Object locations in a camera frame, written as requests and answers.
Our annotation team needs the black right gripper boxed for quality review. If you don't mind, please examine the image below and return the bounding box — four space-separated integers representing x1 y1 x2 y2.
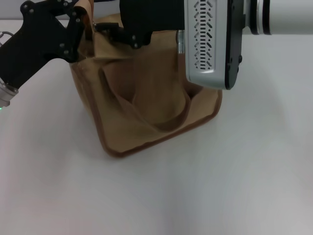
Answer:
93 0 186 50

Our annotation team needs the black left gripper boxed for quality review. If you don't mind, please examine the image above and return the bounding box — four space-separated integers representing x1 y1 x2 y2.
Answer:
0 0 86 89

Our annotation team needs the khaki fabric food bag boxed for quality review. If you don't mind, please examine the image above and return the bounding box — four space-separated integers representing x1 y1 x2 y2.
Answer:
69 0 224 159

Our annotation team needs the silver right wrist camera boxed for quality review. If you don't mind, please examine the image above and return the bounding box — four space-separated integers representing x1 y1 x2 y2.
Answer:
176 0 247 91

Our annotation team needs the left gripper cable with plug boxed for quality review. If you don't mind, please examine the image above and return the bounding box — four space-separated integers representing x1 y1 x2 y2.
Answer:
0 30 13 46

